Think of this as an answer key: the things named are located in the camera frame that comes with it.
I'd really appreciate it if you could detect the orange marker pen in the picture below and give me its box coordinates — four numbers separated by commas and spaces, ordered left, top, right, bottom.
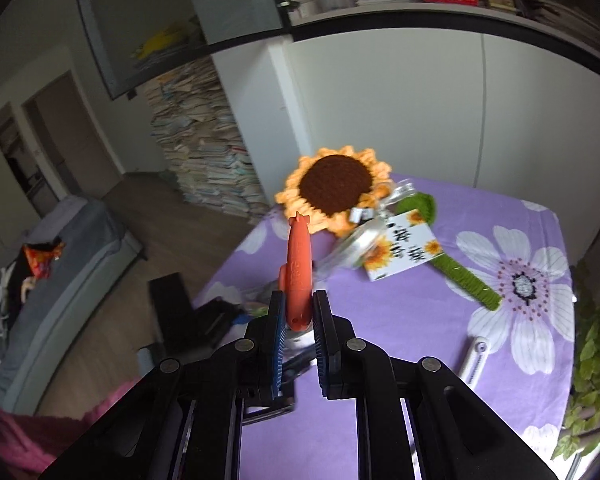
278, 212, 313, 332

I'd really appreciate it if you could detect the white correction tape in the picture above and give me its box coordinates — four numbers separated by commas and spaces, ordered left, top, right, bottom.
457, 336, 491, 389

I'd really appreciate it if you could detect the purple floral tablecloth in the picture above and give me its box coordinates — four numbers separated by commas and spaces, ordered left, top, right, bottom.
191, 173, 577, 480

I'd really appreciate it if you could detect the grey sofa bed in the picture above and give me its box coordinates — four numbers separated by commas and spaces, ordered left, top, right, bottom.
0, 195, 143, 415

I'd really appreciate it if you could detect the green potted plant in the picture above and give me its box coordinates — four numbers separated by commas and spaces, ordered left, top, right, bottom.
552, 262, 600, 458

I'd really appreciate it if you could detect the pile of stacked papers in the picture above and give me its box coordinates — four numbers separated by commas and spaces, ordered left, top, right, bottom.
142, 56, 270, 223

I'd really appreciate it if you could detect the white sunflower greeting card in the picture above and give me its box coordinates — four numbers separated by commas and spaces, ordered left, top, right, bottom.
363, 209, 443, 282

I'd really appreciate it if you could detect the crochet sunflower with green stem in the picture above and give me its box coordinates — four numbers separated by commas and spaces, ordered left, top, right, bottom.
275, 145, 501, 311

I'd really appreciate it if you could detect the silver ribbon bow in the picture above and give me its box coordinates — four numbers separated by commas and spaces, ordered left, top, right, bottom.
313, 179, 416, 281

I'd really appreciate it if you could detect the glass cabinet door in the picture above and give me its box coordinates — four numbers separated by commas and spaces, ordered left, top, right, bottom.
76, 0, 290, 99

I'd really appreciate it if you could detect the white bookshelf cabinet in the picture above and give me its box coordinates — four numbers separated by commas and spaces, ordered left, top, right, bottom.
194, 0, 600, 260

